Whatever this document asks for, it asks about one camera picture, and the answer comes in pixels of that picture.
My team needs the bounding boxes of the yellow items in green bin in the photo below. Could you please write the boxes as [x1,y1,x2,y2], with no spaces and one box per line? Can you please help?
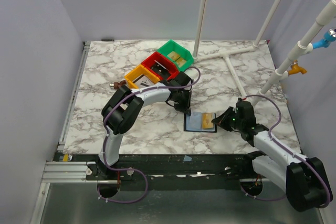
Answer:
[167,51,186,67]

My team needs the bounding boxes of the blue faucet fitting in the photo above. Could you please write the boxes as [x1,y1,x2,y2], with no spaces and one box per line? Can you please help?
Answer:
[312,28,336,49]

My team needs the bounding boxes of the black card in red bin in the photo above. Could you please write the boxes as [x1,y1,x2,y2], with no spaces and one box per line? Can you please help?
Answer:
[151,60,171,80]

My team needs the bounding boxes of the green plastic bin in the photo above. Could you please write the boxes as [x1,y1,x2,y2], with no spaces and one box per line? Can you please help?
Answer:
[157,40,194,71]

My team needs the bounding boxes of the yellow plastic bin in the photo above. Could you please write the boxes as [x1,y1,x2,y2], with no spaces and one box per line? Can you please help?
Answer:
[124,65,160,89]

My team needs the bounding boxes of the red plastic bin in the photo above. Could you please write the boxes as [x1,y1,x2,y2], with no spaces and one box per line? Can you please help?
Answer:
[141,51,180,80]

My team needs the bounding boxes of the gold credit card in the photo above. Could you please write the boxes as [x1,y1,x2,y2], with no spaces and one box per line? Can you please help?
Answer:
[201,113,214,129]

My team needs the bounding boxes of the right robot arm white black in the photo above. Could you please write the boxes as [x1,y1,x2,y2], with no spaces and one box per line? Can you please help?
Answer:
[212,99,333,212]

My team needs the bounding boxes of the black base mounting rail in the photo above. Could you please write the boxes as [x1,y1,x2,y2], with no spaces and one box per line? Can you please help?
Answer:
[86,154,257,191]

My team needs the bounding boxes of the black leather card holder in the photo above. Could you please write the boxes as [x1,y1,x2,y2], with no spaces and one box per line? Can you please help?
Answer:
[184,111,217,133]

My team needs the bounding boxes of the white PVC pipe frame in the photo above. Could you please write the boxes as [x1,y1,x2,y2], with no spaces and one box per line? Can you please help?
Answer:
[192,0,335,105]

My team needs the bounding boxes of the white card in yellow bin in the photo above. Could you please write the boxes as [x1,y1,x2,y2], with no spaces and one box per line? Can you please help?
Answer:
[133,74,154,89]

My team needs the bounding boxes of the brown metal faucet fitting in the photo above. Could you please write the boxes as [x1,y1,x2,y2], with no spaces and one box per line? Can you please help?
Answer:
[110,80,127,90]

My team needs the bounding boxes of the orange faucet fitting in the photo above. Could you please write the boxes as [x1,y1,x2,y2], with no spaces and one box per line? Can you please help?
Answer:
[287,60,307,76]

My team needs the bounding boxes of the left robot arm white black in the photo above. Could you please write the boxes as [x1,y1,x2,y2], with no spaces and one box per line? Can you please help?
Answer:
[98,72,194,179]

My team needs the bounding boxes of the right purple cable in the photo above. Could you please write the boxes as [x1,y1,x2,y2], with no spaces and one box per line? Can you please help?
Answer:
[237,94,331,208]

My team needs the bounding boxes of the aluminium extrusion rail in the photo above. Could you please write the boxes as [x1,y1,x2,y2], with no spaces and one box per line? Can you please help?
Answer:
[41,162,95,183]

